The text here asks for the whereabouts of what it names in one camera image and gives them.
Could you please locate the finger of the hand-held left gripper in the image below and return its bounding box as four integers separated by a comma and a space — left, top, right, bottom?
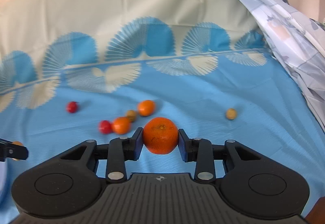
0, 138, 29, 162

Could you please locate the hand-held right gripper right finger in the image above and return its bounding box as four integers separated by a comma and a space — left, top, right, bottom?
178, 128, 257, 182

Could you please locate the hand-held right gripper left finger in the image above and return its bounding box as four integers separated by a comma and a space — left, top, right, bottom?
60, 127, 145, 184

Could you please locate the mandarin orange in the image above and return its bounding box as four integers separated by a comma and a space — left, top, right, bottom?
112, 117, 131, 135
143, 117, 179, 155
11, 141, 24, 162
137, 100, 156, 116

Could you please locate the red strawberry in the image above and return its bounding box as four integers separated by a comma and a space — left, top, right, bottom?
99, 120, 112, 134

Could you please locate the red cherry tomato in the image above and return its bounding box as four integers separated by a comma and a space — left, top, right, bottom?
66, 101, 79, 114

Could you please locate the blue fan-print bed sheet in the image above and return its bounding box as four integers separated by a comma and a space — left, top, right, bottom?
0, 0, 325, 224

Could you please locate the pale blue patterned quilt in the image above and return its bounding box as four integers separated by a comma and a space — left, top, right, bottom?
205, 0, 325, 128

